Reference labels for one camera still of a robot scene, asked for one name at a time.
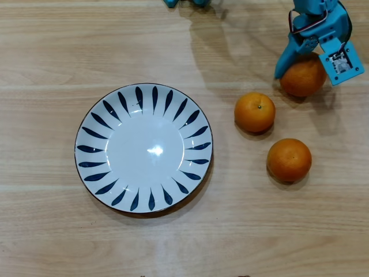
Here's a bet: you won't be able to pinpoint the orange with dark specks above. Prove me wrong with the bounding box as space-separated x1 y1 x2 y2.
266 138 313 183

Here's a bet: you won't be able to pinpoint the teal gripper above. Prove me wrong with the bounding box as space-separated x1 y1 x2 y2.
274 0 353 80

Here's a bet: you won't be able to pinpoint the teal robot base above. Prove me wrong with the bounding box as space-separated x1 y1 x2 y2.
163 0 217 9

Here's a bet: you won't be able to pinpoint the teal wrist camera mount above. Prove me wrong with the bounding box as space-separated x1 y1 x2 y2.
318 40 365 87

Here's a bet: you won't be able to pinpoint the large orange without stem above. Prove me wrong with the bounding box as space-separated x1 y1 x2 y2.
279 53 328 98

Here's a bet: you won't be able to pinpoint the white plate with blue petals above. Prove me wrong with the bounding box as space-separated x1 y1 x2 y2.
74 83 215 215

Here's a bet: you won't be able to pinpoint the orange with green stem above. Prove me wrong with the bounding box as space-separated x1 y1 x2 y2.
234 92 276 133

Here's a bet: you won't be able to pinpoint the black camera cable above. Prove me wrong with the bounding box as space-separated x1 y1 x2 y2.
343 10 353 49

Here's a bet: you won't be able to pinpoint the white and red servo wires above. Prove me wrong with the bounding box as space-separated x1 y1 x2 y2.
289 9 328 35

